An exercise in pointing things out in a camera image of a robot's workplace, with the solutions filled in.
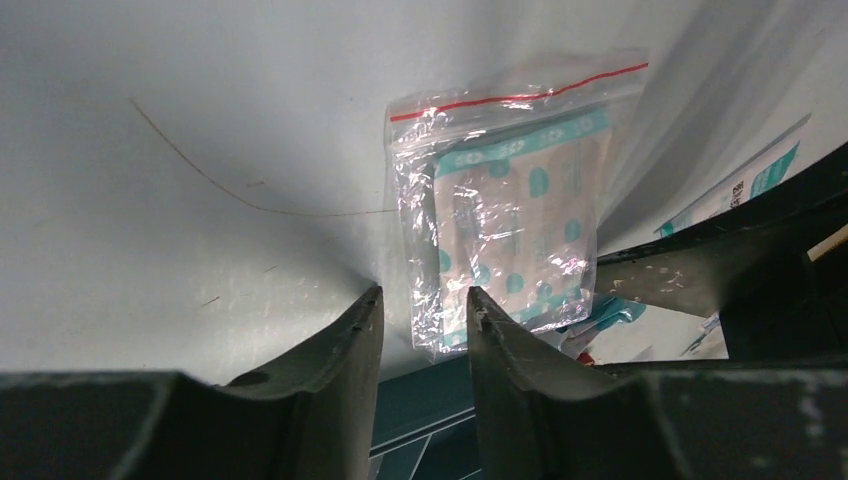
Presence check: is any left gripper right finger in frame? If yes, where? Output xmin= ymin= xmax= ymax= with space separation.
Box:
xmin=466 ymin=287 xmax=847 ymax=479

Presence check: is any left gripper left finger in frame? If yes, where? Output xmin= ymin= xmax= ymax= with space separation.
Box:
xmin=1 ymin=286 xmax=384 ymax=479

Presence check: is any zip bag of bandages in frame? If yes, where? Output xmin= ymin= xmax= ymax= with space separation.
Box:
xmin=384 ymin=48 xmax=649 ymax=360

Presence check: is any small red cap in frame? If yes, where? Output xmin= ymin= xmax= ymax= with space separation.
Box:
xmin=577 ymin=352 xmax=595 ymax=366

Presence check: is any teal divided plastic tray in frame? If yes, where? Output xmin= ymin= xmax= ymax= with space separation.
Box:
xmin=368 ymin=354 xmax=482 ymax=479

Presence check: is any twisted teal wrapper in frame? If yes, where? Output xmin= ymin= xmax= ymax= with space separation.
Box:
xmin=539 ymin=295 xmax=647 ymax=359

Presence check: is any white flat labelled packet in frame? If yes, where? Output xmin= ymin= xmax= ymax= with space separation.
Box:
xmin=654 ymin=114 xmax=811 ymax=238

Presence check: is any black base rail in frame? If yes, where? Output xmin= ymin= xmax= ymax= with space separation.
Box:
xmin=595 ymin=147 xmax=847 ymax=361

